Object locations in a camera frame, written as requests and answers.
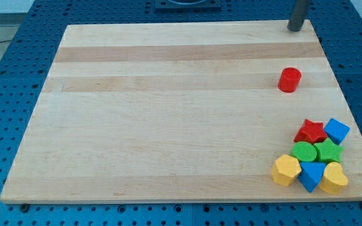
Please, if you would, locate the blue triangle block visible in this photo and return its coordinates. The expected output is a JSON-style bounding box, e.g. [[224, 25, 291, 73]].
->
[[297, 162, 326, 193]]

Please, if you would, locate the green star block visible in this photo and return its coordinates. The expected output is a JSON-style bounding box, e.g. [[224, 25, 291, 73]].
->
[[314, 138, 344, 164]]

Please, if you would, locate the red cylinder block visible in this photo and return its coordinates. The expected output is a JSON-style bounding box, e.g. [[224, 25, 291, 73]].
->
[[278, 67, 302, 93]]

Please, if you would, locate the red star block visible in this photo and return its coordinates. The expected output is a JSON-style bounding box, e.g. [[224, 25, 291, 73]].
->
[[293, 119, 327, 144]]

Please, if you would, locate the wooden board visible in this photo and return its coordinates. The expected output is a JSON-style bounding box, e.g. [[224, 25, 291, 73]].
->
[[0, 20, 362, 204]]

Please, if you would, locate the green cylinder block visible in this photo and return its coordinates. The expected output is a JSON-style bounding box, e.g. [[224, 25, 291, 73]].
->
[[290, 141, 317, 162]]

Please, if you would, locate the yellow hexagon block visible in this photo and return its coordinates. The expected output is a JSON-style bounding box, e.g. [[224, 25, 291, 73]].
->
[[271, 154, 302, 186]]

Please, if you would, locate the blue cube block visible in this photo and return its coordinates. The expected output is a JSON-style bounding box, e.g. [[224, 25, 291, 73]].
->
[[324, 118, 350, 145]]

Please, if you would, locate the yellow heart block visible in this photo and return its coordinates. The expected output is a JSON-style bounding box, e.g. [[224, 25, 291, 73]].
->
[[319, 162, 348, 195]]

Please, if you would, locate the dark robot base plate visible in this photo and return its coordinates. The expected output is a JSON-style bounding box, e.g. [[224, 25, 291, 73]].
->
[[154, 0, 222, 11]]

